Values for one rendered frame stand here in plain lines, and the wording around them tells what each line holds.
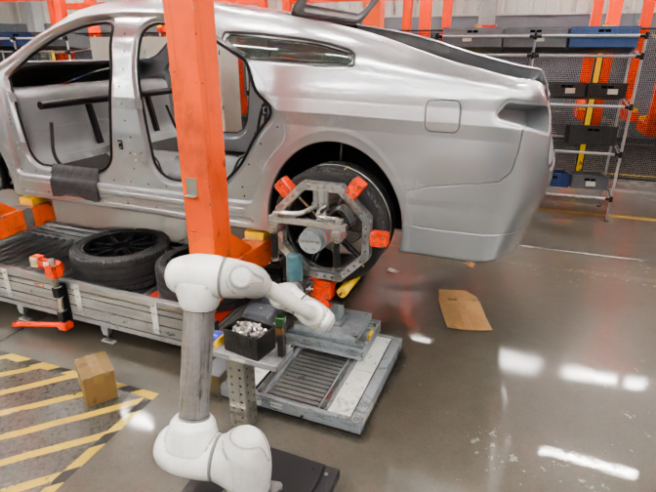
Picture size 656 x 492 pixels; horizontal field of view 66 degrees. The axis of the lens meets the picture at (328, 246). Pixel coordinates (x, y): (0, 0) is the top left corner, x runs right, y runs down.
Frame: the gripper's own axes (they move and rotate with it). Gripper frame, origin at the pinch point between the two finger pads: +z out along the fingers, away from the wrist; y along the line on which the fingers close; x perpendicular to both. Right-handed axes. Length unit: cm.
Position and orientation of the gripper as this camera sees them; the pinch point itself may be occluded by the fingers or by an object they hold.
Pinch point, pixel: (308, 282)
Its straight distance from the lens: 246.2
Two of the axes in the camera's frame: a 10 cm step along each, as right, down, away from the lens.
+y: -9.6, -1.1, 2.7
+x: -0.8, 9.9, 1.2
